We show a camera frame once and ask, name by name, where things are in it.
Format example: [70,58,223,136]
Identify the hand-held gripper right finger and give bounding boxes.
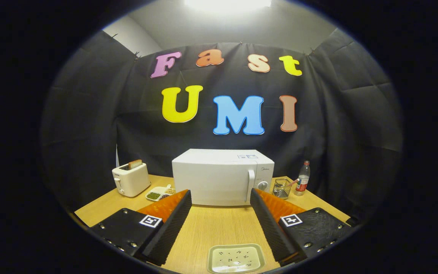
[250,188,358,266]

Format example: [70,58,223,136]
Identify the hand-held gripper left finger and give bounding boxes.
[89,190,192,266]

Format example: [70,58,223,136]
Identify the white microwave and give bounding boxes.
[172,149,275,207]

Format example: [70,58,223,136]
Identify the white divided bean dish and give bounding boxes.
[145,185,177,202]

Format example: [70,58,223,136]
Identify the pale square speckled plate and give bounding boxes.
[207,244,266,274]

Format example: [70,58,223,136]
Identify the clear bottle with red label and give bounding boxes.
[294,161,311,196]

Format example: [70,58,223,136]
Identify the cream toaster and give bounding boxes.
[112,163,151,198]

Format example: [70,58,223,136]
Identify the metal wire basket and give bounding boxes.
[272,178,293,200]

